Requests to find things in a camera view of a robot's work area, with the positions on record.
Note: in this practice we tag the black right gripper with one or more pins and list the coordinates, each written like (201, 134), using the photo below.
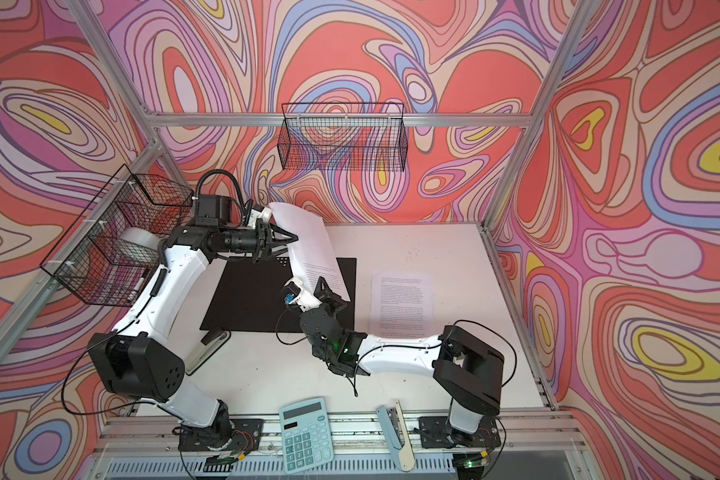
(327, 296)

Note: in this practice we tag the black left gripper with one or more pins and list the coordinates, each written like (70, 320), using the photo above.
(276, 242)

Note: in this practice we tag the teal clip folder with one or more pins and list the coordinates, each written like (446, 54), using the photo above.
(250, 298)

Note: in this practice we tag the white printed paper sheets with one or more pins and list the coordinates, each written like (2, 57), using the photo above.
(402, 305)

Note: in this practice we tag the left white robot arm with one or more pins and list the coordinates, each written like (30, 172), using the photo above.
(134, 360)

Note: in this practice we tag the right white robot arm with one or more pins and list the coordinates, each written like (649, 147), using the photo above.
(467, 368)

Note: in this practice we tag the black silver stapler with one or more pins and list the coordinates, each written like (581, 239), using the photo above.
(209, 344)

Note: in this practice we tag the white tape roll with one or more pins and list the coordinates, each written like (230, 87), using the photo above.
(133, 241)

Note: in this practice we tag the light blue stapler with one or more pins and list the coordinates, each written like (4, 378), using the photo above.
(395, 432)

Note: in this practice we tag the teal calculator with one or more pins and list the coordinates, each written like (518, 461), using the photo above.
(306, 436)

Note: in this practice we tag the black marker pen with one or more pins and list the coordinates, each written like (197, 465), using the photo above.
(137, 289)

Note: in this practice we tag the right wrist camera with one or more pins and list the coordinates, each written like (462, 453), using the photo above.
(297, 297)

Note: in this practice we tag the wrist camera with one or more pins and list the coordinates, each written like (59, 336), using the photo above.
(297, 297)
(217, 211)

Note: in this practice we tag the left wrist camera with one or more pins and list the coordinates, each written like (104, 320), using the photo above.
(217, 211)

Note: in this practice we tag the black wire basket back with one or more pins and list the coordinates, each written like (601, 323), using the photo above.
(343, 136)

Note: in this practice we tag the black wire basket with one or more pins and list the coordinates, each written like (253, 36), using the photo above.
(86, 261)
(343, 136)

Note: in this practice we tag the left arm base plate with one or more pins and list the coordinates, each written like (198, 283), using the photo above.
(242, 435)

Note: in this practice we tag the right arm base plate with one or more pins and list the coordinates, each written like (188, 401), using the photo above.
(436, 432)

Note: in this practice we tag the black wire basket left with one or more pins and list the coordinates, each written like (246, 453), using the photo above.
(86, 261)

